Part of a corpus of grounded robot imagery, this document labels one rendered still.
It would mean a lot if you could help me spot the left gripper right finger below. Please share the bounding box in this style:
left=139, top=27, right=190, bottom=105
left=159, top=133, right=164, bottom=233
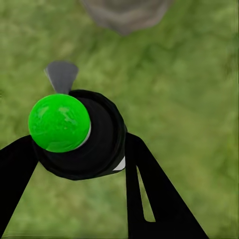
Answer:
left=125, top=132, right=209, bottom=239

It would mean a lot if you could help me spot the pesticide atomizer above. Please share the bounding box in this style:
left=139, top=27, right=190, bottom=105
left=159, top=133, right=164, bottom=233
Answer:
left=28, top=61, right=128, bottom=181

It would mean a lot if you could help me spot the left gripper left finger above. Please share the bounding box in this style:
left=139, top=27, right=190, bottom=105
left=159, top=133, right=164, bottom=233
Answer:
left=0, top=135, right=39, bottom=239

